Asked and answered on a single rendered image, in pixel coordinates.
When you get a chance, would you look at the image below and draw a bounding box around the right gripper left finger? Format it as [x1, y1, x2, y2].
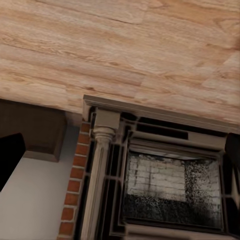
[0, 133, 26, 192]

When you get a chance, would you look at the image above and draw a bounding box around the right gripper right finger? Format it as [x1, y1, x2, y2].
[224, 132, 240, 172]

